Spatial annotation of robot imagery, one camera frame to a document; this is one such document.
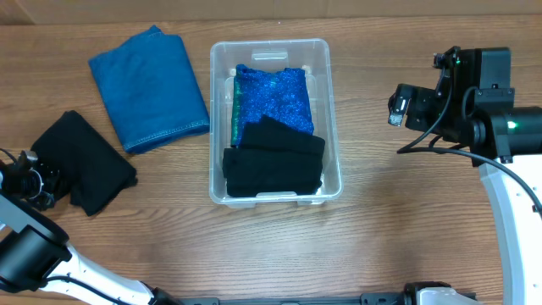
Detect black garment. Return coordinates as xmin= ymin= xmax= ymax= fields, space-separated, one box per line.
xmin=223 ymin=116 xmax=325 ymax=197
xmin=31 ymin=110 xmax=137 ymax=216

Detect shiny blue-green sequin garment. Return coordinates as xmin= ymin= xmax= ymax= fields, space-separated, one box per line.
xmin=230 ymin=64 xmax=314 ymax=147

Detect blue denim jeans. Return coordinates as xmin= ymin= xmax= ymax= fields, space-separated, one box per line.
xmin=88 ymin=25 xmax=210 ymax=154

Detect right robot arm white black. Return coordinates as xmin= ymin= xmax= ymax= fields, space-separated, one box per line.
xmin=388 ymin=47 xmax=541 ymax=304

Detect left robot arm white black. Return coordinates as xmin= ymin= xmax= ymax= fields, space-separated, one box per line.
xmin=1 ymin=150 xmax=180 ymax=305

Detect clear plastic storage bin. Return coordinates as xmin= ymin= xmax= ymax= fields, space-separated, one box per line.
xmin=209 ymin=39 xmax=343 ymax=208

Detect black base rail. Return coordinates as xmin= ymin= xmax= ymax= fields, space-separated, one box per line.
xmin=179 ymin=292 xmax=415 ymax=305

